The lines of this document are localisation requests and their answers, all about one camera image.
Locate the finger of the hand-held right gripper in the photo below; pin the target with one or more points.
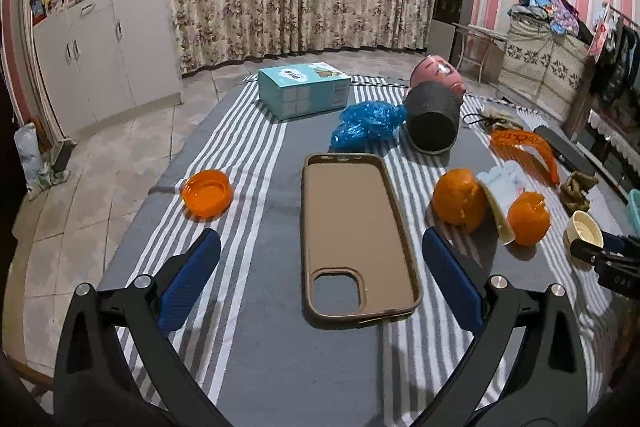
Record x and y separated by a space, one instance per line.
587 253
622 243

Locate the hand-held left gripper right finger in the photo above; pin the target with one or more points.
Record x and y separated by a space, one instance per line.
450 277

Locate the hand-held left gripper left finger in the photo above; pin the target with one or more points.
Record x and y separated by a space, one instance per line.
192 277

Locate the small cream cup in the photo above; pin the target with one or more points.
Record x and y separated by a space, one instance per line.
585 227

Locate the black ribbed bin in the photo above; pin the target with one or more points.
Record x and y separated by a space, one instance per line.
432 117

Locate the teal basket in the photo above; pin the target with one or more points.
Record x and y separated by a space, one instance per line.
635 207

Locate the olive cloth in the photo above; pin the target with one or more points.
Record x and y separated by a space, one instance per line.
577 189

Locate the right orange fruit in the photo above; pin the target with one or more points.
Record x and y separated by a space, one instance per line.
530 219

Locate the orange fruit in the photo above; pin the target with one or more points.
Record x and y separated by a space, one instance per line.
457 197
530 219

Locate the left orange fruit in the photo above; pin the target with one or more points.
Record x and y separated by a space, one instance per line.
457 197

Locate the orange plastic lid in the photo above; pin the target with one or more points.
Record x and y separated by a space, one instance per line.
207 194

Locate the dark low table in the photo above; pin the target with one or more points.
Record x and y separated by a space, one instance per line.
620 142

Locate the grey white striped cloth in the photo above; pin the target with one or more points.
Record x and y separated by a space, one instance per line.
260 357

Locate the black flat bar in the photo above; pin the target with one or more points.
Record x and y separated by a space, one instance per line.
570 149

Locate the brown phone case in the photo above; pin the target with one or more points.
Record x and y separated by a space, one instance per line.
350 217

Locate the orange plastic comb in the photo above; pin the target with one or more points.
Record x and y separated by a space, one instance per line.
522 144

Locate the blue plastic bag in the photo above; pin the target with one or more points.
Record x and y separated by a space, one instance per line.
365 124

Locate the clothes rack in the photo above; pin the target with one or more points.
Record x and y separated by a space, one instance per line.
620 57

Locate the patterned cloth covered furniture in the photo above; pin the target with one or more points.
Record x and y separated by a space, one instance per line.
545 62

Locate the pink round container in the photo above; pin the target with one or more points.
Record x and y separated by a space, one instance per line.
440 72

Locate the light blue cardboard box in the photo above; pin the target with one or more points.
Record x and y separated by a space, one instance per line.
302 89

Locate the metal stool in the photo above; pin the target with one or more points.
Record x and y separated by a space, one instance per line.
475 47

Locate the white cabinet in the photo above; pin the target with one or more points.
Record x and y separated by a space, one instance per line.
100 57

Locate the pile of clothes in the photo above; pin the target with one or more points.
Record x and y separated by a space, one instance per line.
547 7

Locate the water dispenser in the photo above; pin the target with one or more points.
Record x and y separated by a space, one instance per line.
450 22

